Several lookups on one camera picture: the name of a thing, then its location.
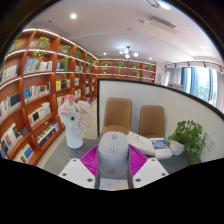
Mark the green potted plant white pot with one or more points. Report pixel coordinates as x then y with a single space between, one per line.
188 136

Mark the blue and white book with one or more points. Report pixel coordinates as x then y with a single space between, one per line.
160 146

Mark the ceiling light cluster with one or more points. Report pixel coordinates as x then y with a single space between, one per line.
127 52

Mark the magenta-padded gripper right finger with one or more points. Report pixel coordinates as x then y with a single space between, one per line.
150 171

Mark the white wall outlet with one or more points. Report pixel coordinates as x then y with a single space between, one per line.
210 141

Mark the tan upholstered chair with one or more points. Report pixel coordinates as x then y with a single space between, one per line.
117 115
152 121

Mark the white computer mouse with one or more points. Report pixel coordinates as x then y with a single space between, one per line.
113 156

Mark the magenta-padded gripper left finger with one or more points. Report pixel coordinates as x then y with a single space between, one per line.
78 171

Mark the pink and white flower bouquet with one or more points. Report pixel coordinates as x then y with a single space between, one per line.
74 111

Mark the window with curtains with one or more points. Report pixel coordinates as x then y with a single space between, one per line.
200 83

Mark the white leaning book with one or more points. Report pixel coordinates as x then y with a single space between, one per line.
141 143

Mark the large orange wooden bookshelf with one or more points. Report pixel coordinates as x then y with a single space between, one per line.
36 100

